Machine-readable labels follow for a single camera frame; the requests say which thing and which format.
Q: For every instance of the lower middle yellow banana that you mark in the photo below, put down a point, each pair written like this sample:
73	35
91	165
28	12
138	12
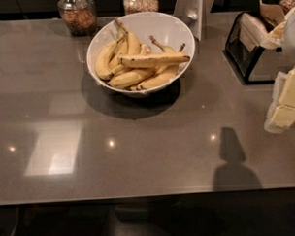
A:
129	78

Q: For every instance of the middle glass jar with oats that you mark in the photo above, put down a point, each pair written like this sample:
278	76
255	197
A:
140	6

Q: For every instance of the white stand in background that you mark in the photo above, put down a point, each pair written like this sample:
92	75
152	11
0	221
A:
193	13

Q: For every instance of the black napkin holder tray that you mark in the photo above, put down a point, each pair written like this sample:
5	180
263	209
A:
242	47

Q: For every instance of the left glass jar with cereal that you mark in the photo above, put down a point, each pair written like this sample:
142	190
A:
79	16

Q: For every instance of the lower right yellow banana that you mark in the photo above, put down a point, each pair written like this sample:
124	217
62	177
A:
162	76

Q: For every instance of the greenish stem back banana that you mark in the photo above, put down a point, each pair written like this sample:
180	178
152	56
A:
163	47

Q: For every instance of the left curved yellow banana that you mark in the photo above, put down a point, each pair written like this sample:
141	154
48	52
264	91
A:
107	53

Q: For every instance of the top horizontal yellow banana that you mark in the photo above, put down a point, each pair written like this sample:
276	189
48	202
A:
153	60

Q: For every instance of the upright yellow banana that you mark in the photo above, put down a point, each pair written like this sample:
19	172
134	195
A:
133	44

